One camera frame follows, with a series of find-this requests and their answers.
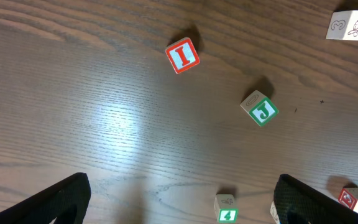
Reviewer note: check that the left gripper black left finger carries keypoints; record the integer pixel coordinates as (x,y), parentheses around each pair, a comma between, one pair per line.
(63,202)

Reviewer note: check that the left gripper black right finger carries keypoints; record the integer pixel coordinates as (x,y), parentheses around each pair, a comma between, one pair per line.
(297,202)

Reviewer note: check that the blue number 2 block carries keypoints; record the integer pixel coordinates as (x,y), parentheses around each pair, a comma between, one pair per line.
(273,212)

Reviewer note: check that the red letter I block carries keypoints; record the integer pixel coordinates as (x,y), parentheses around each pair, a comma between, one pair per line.
(182,55)

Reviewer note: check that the plain block red side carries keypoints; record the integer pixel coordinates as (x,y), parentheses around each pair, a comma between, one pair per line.
(349,198)

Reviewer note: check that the green number 4 block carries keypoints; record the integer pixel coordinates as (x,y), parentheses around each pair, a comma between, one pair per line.
(225,208)

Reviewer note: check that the green letter J block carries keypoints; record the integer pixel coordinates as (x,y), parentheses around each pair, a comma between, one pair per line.
(259,107)

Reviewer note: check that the turtle picture yellow block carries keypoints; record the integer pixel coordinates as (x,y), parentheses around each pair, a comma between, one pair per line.
(343,26)

